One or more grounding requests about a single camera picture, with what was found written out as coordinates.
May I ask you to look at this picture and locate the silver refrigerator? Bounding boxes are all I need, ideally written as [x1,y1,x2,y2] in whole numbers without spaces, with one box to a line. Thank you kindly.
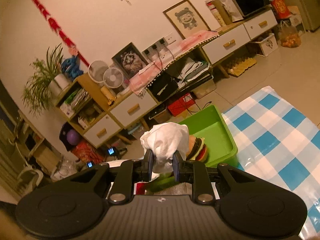
[299,0,319,31]

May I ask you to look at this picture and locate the blue white checkered cloth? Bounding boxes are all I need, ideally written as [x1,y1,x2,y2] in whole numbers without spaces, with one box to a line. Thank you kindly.
[222,86,320,239]

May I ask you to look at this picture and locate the wooden tv cabinet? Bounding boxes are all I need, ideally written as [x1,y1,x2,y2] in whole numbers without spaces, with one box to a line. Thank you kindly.
[56,8,277,148]

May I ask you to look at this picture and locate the red gift box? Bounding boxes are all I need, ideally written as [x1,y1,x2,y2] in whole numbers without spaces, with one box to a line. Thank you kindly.
[71,139,105,164]

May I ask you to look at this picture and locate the green plastic bin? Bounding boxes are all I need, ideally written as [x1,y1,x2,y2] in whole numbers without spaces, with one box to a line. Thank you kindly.
[145,106,238,195]

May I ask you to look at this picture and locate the red storage box under cabinet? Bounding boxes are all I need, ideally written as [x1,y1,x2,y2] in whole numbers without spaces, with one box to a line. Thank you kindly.
[167,93,195,116]

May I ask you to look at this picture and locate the bag of oranges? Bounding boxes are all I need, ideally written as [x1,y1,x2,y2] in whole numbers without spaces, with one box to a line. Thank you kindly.
[279,21,302,48]

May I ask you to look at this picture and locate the potted green plant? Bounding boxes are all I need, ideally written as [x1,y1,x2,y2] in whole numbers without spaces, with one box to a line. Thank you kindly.
[22,44,63,117]

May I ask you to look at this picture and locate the egg tray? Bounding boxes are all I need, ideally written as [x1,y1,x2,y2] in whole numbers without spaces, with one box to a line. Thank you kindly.
[223,56,257,77]

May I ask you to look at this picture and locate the blue stitch plush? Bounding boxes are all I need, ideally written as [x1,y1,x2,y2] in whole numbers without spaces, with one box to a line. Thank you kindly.
[61,55,84,81]

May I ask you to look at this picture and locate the purple ball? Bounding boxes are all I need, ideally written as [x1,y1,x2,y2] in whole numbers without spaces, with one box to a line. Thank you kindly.
[66,129,81,146]

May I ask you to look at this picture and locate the white desk fan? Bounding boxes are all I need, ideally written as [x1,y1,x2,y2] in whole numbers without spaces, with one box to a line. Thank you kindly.
[88,60,108,84]
[103,67,124,88]

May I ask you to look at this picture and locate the cat picture frame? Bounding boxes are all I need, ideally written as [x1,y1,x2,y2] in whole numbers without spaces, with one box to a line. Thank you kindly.
[112,42,148,79]

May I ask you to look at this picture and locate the white cutout storage box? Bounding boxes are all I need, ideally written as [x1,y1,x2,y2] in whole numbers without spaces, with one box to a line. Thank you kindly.
[249,33,278,57]

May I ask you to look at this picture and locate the pink table runner cloth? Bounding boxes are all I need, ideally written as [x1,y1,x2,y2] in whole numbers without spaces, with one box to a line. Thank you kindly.
[129,30,220,96]

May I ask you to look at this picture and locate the black box on shelf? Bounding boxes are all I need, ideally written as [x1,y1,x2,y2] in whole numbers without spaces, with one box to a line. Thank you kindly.
[148,72,178,101]

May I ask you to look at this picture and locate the burger plush toy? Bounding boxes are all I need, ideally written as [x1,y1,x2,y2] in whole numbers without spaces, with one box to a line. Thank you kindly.
[186,135,208,163]

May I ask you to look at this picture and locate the cartoon girl picture frame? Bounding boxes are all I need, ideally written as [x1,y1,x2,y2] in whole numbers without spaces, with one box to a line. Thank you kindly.
[163,0,210,39]

